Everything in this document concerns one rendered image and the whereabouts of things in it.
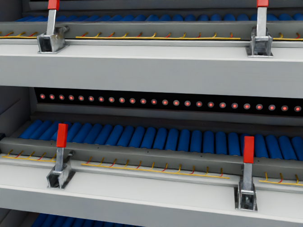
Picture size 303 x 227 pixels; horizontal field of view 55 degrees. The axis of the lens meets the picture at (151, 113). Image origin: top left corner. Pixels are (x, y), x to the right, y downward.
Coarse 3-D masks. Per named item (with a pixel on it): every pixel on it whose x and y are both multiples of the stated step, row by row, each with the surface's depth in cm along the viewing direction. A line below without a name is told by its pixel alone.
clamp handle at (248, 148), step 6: (246, 138) 39; (252, 138) 38; (246, 144) 39; (252, 144) 38; (246, 150) 38; (252, 150) 38; (246, 156) 38; (252, 156) 38; (246, 162) 38; (252, 162) 38; (246, 168) 38; (246, 174) 38; (246, 180) 38; (246, 186) 38
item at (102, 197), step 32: (0, 128) 53; (32, 160) 49; (0, 192) 44; (32, 192) 43; (64, 192) 42; (96, 192) 42; (128, 192) 42; (160, 192) 41; (192, 192) 41; (224, 192) 41; (256, 192) 40; (288, 192) 40; (160, 224) 41; (192, 224) 40; (224, 224) 38; (256, 224) 37; (288, 224) 36
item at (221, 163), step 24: (0, 144) 50; (24, 144) 49; (48, 144) 49; (72, 144) 49; (120, 168) 45; (192, 168) 45; (216, 168) 44; (240, 168) 43; (264, 168) 42; (288, 168) 41
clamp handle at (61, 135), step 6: (60, 126) 44; (66, 126) 44; (60, 132) 43; (66, 132) 44; (60, 138) 43; (66, 138) 44; (60, 144) 43; (60, 150) 43; (60, 156) 43; (60, 162) 43; (60, 168) 43
